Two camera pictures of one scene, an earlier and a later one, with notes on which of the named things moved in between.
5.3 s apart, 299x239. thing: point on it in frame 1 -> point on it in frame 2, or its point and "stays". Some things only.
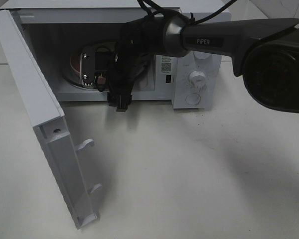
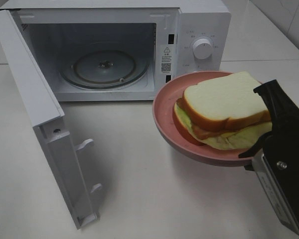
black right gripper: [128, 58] -> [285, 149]
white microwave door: [49, 121] stays
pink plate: [75, 63] -> [163, 107]
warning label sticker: [166, 64] stays
